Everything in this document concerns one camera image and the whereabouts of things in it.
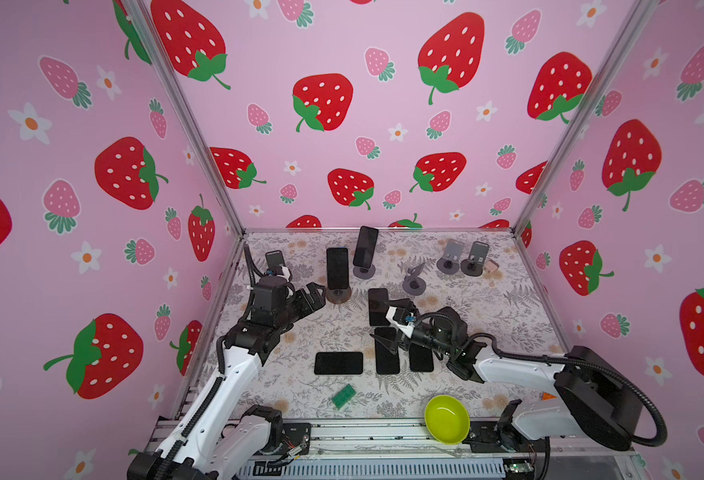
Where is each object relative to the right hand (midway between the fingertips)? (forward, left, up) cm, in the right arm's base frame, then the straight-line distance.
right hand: (378, 315), depth 77 cm
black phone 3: (-8, +11, -17) cm, 21 cm away
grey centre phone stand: (+23, -10, -17) cm, 30 cm away
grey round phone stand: (+34, -24, -15) cm, 44 cm away
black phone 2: (-5, -3, -17) cm, 18 cm away
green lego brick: (-17, +8, -17) cm, 25 cm away
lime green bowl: (-18, -20, -18) cm, 33 cm away
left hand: (+3, +17, +3) cm, 18 cm away
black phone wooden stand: (+19, +15, -5) cm, 25 cm away
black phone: (+31, +7, -7) cm, 33 cm away
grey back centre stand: (+27, +8, -17) cm, 33 cm away
